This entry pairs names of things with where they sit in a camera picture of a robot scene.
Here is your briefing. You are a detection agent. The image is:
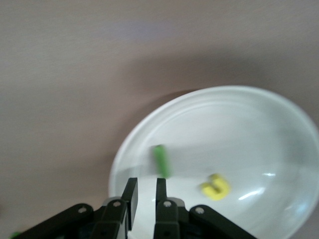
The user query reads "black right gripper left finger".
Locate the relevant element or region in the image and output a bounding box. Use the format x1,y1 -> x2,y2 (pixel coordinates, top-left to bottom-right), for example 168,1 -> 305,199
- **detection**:
91,177 -> 140,239

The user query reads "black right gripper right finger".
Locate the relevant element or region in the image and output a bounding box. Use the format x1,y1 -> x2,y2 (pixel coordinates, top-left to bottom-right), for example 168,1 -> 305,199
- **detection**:
153,177 -> 190,239

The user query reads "yellow foam letter u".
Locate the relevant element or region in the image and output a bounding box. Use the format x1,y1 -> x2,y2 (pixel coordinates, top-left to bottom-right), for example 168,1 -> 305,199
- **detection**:
199,173 -> 231,202

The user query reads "green foam letter l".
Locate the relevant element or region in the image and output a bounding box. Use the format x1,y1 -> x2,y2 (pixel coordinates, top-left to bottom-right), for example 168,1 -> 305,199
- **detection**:
152,144 -> 173,179

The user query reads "beige round plate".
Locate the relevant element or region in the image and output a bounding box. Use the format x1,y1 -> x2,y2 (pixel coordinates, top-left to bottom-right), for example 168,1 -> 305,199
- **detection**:
108,85 -> 319,239

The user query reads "brown paper table cover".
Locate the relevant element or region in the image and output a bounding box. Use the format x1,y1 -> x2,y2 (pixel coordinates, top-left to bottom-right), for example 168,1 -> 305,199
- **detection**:
0,0 -> 319,239

